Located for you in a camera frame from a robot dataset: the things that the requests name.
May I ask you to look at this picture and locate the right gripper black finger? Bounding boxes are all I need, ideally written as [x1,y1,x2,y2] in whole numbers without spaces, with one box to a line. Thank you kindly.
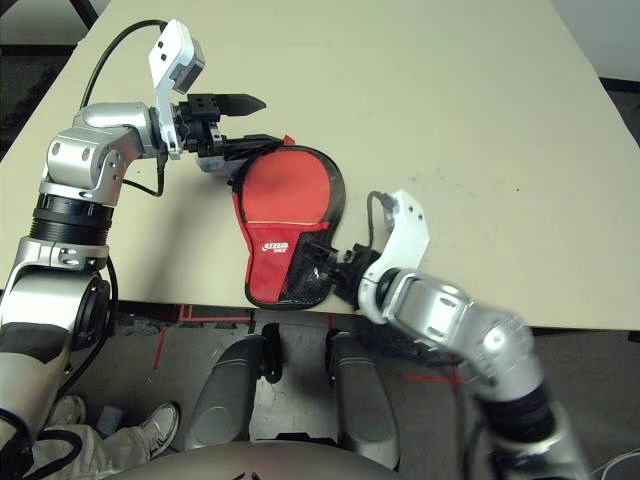
[299,238,337,265]

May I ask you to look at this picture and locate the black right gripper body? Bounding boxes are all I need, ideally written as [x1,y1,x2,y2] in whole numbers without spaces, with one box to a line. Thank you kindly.
[324,243,381,301]

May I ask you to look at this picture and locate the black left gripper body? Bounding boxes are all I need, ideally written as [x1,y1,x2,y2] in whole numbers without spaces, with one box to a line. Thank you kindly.
[172,93,226,159]

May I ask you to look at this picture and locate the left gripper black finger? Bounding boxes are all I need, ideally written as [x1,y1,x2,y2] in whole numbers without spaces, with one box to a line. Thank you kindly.
[218,92,268,119]
[222,133,284,160]

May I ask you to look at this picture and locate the red and black paddle case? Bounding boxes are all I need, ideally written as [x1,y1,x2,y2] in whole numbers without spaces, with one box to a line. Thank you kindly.
[230,133,348,310]

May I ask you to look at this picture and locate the grey robot right leg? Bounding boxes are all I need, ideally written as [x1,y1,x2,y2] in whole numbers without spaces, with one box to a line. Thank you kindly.
[325,327,401,469]

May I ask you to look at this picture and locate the grey robot leg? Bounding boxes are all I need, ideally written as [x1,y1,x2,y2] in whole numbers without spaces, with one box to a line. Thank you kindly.
[325,327,401,469]
[185,322,284,451]

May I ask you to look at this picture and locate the black-framed side table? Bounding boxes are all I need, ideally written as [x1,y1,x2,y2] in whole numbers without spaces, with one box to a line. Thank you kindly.
[74,0,100,31]

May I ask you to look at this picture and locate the black foam floor mat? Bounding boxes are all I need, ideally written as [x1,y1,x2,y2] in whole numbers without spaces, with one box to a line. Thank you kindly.
[0,54,76,151]

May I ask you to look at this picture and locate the grey robot left leg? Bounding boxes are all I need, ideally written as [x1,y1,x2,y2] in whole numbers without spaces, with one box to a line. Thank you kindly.
[185,322,284,451]

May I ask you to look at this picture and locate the grey robot torso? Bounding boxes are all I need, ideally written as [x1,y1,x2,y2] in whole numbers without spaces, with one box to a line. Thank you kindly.
[107,439,401,480]

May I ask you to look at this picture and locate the white sneaker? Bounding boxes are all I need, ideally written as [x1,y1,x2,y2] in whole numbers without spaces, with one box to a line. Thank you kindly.
[47,394,87,427]
[139,401,180,459]

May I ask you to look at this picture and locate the small blue box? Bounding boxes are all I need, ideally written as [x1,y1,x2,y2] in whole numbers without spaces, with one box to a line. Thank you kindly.
[95,405,125,435]

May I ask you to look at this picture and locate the khaki trouser leg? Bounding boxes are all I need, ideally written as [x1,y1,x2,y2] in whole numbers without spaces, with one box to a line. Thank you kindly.
[27,422,151,480]

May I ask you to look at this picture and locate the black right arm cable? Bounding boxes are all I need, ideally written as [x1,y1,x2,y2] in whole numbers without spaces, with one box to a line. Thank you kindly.
[367,190,396,251]

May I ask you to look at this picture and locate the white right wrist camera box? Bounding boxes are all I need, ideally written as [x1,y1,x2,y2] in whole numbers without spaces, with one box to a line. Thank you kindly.
[358,189,432,321]

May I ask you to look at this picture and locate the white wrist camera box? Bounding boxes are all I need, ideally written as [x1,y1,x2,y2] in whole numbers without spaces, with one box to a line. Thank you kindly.
[358,189,432,321]
[147,18,206,161]

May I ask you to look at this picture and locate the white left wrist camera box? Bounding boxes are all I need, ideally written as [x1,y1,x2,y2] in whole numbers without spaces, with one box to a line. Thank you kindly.
[147,18,206,161]

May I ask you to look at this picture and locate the white floor cable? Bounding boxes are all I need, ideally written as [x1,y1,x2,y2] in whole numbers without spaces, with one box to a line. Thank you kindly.
[594,452,640,477]

